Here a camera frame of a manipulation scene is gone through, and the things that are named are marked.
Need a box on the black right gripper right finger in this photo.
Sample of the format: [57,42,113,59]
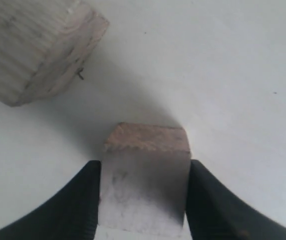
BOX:
[186,159,286,240]

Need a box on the third largest wooden cube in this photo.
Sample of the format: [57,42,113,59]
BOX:
[0,0,109,107]

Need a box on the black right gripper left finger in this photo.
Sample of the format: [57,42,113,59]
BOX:
[0,160,101,240]

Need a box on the smallest wooden cube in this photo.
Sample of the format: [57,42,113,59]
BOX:
[98,122,191,237]

